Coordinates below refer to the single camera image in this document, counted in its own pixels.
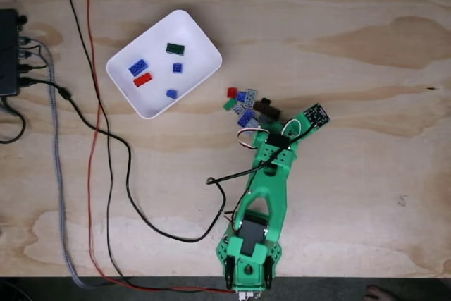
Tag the light grey 2x4 lego brick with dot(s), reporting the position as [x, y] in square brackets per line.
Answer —
[253, 125]
[250, 98]

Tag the blue 2x4 lego brick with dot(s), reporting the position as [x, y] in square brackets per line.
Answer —
[138, 67]
[245, 117]

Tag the grey 2x2 lego brick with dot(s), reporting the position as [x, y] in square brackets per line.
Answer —
[239, 109]

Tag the blue 2x2 lego brick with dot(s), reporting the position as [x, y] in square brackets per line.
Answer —
[241, 96]
[177, 67]
[171, 93]

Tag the dark green 2x4 lego brick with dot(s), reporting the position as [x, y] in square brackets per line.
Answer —
[175, 49]

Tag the red 2x4 lego brick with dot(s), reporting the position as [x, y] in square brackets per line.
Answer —
[142, 79]

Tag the brown lego brick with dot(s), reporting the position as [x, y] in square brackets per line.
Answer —
[267, 109]

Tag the small black lego piece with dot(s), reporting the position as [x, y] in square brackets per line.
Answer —
[265, 101]

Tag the red 2x2 lego brick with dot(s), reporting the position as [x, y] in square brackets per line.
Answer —
[231, 92]

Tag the white plastic bin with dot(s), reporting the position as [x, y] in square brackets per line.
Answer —
[201, 47]

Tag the black round knob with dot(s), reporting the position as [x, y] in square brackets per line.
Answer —
[22, 19]

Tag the dark grey USB hub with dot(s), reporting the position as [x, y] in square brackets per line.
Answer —
[7, 50]

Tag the camera circuit board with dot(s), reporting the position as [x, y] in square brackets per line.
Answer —
[317, 115]

